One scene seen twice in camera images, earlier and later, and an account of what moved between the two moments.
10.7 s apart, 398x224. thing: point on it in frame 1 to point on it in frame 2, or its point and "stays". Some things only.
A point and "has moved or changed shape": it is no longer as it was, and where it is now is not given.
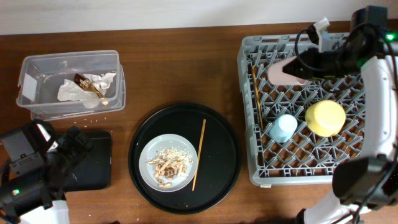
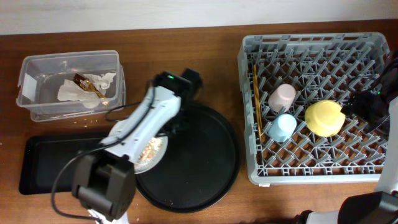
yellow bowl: [324, 117] stays
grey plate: [168, 163] has moved or changed shape
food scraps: [171, 163] to [147, 155]
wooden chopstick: [195, 175] to [257, 100]
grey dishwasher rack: [295, 134] stays
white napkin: [68, 90] stays
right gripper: [310, 58] to [356, 106]
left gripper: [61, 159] to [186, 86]
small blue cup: [283, 128] stays
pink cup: [276, 75] to [282, 98]
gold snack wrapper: [88, 84] stays
